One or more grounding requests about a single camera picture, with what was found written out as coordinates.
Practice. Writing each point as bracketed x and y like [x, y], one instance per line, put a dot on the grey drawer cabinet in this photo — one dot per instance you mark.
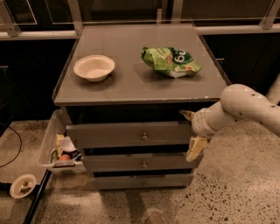
[134, 92]

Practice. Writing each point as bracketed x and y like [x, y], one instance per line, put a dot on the clear plastic storage bin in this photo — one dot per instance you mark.
[49, 148]

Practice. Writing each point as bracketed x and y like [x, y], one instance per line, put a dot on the white cup in bin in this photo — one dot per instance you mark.
[67, 145]

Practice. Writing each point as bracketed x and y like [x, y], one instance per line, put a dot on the white paper bowl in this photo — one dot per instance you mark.
[94, 67]

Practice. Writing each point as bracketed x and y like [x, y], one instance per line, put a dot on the metal railing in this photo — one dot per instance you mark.
[66, 19]

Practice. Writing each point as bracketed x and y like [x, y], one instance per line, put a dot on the black bar on floor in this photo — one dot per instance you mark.
[39, 190]

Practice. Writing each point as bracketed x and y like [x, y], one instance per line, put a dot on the grey middle drawer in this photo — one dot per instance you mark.
[139, 162]

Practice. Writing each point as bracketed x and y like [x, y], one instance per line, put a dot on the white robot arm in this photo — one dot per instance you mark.
[238, 103]

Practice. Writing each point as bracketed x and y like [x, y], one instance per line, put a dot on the grey drawer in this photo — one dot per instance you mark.
[139, 162]
[124, 134]
[147, 181]

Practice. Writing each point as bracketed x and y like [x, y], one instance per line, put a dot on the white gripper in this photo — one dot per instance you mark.
[199, 123]

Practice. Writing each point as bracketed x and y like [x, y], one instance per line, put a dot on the grey bottom drawer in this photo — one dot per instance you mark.
[147, 181]

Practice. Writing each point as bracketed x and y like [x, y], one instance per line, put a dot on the grey top drawer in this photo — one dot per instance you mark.
[124, 134]

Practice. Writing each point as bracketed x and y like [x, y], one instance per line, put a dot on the green chip bag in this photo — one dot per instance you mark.
[170, 61]

